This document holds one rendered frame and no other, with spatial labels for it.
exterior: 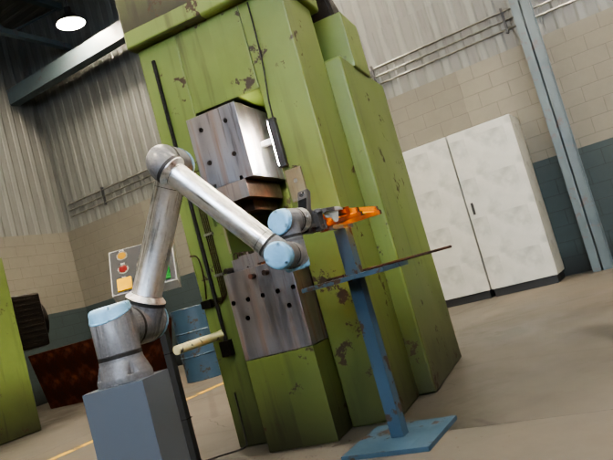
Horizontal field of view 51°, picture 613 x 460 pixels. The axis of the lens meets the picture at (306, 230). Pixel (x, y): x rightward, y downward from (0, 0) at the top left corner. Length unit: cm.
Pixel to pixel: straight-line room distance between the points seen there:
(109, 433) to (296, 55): 207
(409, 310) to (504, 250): 463
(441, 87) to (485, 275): 266
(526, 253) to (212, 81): 536
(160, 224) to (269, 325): 104
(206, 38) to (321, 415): 208
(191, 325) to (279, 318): 475
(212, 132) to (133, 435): 172
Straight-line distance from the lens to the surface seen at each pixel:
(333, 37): 411
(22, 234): 1267
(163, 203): 237
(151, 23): 383
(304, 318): 312
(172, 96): 373
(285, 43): 346
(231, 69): 356
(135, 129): 1198
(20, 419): 783
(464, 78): 904
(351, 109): 372
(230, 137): 334
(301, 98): 336
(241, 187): 329
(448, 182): 830
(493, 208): 816
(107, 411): 227
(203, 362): 788
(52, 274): 1281
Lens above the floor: 75
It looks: 5 degrees up
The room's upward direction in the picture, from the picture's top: 15 degrees counter-clockwise
